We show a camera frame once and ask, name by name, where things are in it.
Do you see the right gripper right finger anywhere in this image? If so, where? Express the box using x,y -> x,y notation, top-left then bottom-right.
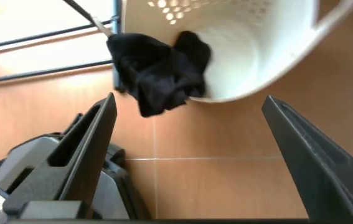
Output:
261,95 -> 353,220

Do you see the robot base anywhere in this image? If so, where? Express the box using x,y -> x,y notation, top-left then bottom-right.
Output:
0,113 -> 152,220

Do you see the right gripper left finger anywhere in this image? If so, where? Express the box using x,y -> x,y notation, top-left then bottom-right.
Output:
2,92 -> 118,220

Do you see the white laundry basket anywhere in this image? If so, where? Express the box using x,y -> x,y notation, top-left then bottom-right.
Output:
121,0 -> 353,103

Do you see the black clothes rack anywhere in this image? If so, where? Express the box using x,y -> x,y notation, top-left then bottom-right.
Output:
0,0 -> 125,112

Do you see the black garment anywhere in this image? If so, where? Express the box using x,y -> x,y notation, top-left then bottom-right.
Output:
106,30 -> 213,118

